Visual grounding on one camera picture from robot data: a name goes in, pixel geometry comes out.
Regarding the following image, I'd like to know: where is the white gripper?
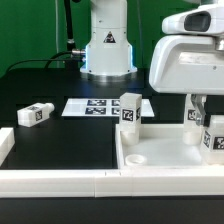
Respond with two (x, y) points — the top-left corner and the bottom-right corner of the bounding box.
(149, 35), (224, 126)

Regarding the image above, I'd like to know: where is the white square table top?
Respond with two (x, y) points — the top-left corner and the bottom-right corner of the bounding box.
(115, 124), (224, 169)

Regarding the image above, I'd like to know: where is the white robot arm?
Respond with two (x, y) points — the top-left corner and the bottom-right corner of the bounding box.
(80, 0), (224, 126)

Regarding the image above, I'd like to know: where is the white front fence bar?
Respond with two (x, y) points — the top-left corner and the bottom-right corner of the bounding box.
(0, 167), (224, 198)

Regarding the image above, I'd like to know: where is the white marker tag sheet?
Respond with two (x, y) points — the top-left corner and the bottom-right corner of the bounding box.
(62, 98), (120, 117)

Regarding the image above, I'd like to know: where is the white left fence block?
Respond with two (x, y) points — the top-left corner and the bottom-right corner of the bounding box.
(0, 127), (15, 166)

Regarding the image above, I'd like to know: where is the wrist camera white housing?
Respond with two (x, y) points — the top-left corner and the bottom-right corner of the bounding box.
(162, 7), (224, 36)

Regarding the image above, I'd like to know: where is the black cable conduit post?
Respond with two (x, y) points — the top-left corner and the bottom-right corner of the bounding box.
(64, 0), (75, 51)

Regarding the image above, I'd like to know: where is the black cable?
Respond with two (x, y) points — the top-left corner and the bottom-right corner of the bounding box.
(4, 50), (87, 75)

